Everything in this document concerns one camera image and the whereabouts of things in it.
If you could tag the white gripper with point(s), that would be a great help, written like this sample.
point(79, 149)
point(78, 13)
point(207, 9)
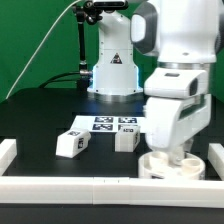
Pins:
point(178, 107)

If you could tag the white round stool seat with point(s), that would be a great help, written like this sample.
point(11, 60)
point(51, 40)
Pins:
point(157, 165)

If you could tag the white paper with tags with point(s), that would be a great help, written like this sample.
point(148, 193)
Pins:
point(108, 124)

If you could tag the black camera on pole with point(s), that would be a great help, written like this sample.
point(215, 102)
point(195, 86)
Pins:
point(107, 4)

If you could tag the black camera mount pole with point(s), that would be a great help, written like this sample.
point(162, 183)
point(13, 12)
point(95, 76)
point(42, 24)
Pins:
point(85, 74)

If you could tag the white U-shaped fence frame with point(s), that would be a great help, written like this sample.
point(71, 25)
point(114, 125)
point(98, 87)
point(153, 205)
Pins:
point(124, 191)

